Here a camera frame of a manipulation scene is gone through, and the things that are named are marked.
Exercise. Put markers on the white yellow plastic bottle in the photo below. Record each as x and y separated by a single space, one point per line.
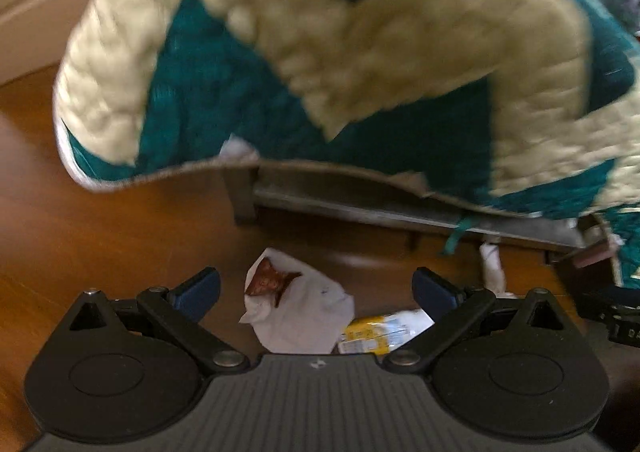
382 334

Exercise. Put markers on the teal cream zigzag quilt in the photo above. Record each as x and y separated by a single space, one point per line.
526 107

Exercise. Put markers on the white crumpled tissue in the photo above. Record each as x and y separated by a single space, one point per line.
494 278

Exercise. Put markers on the crumpled white paper bag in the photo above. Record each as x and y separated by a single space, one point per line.
308 318

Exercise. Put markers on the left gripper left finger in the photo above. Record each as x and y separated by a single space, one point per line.
177 314

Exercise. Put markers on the grey metal bed frame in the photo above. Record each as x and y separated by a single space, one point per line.
358 198

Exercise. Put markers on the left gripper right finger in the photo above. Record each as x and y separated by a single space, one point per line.
453 311

